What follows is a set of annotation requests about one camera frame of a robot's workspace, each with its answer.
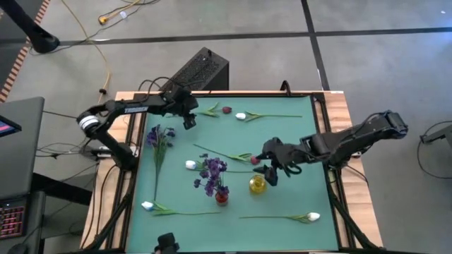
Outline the black computer tower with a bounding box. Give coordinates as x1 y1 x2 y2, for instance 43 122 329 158
159 47 230 92

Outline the green table mat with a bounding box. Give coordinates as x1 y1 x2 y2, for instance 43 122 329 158
126 95 340 253

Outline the small monitor with pink screen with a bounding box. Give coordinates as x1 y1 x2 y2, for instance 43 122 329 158
0 114 22 138

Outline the yellow textured glass vase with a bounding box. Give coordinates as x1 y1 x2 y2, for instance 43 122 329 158
249 174 268 195

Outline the black floor stand pole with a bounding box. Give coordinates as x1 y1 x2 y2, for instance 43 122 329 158
0 0 61 54

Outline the red ribbed glass vase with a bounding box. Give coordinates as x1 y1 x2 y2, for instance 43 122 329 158
215 190 230 207

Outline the backlit keyboard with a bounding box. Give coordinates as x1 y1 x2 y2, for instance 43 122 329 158
0 204 26 239

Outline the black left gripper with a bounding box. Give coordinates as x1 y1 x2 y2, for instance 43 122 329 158
165 87 199 131

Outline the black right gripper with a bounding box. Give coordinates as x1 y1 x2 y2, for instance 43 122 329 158
252 137 304 187

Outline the grey floor stand base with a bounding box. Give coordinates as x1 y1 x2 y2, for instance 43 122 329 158
418 121 452 179

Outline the white artificial tulip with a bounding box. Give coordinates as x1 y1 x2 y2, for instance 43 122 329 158
235 111 304 123
185 159 255 174
239 211 321 224
141 200 222 217

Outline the yellow extension cable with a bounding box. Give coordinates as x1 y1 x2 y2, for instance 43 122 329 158
59 0 142 107

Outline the red artificial tulip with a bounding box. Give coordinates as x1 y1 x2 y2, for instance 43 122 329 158
193 102 233 119
193 143 261 166

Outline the black rounded object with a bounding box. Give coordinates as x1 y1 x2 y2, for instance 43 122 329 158
153 232 181 254

